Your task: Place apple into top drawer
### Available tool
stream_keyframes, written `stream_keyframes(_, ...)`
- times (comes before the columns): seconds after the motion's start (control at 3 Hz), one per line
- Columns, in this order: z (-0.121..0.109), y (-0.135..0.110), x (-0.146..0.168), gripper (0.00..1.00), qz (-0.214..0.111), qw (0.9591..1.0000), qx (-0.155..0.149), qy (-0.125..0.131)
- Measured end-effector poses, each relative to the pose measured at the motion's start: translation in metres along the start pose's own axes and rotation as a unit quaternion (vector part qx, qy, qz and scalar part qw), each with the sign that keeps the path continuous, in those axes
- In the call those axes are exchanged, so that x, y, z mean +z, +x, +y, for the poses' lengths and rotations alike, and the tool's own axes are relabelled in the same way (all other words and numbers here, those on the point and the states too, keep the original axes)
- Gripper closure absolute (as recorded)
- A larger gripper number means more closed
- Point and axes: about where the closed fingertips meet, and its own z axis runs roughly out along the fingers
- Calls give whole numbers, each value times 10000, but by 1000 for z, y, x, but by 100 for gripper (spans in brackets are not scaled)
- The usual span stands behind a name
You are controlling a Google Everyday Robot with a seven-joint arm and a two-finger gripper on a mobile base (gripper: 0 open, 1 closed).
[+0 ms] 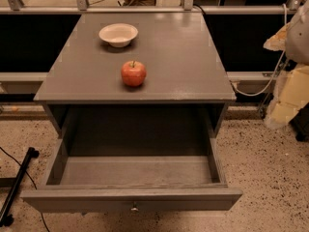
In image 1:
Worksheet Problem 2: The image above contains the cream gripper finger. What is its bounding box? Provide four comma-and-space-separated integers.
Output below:
264, 64, 309, 130
263, 24, 289, 51

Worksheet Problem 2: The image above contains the red apple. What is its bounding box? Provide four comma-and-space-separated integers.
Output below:
121, 61, 147, 87

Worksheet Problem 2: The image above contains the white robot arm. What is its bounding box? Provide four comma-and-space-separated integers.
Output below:
263, 1, 309, 130

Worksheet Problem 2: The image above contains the metal drawer knob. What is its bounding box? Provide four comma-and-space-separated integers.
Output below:
130, 203, 139, 213

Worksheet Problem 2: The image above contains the open grey top drawer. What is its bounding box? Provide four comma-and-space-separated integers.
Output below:
21, 138, 242, 213

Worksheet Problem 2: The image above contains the grey cabinet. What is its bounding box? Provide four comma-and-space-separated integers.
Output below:
33, 12, 238, 137

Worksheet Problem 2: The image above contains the white bowl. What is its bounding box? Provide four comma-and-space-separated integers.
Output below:
98, 23, 138, 47

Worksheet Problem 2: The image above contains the black stand leg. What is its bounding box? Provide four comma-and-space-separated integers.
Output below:
0, 147, 40, 226

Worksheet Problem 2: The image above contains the white cable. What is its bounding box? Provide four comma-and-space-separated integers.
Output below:
231, 3, 289, 98

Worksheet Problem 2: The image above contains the metal frame rail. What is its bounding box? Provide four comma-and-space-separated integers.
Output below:
0, 0, 308, 15

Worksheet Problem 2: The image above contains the thin black floor cable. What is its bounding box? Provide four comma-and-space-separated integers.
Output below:
0, 146, 51, 232

